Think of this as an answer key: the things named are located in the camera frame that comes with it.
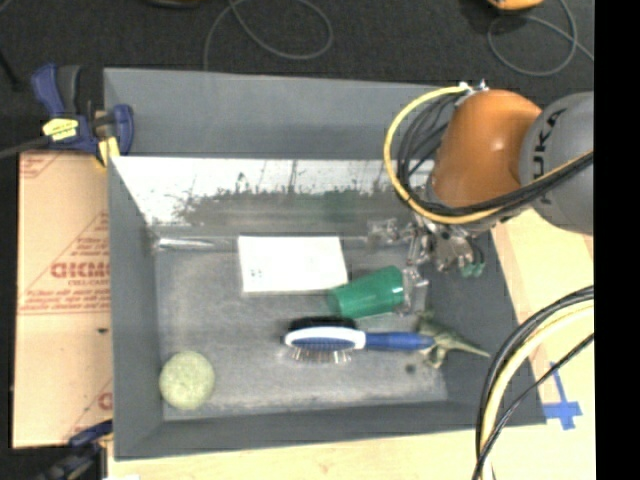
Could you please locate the pale green ball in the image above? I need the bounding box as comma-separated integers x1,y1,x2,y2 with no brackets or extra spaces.
158,350,217,411

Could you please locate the green plastic cup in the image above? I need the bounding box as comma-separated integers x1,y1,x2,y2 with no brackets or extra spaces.
326,265,407,320

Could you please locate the white flat box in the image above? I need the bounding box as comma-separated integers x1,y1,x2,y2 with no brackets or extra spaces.
236,235,350,296

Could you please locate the blue and white hairbrush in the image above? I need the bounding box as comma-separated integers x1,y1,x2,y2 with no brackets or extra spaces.
283,317,436,366

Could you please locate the grey metal bin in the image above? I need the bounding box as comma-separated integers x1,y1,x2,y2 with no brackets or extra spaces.
102,67,547,460

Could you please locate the brown cardboard board red print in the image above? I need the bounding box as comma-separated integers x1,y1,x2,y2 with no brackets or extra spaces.
10,149,114,450

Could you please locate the green toy dinosaur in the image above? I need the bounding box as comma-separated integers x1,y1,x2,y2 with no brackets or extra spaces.
414,311,493,370

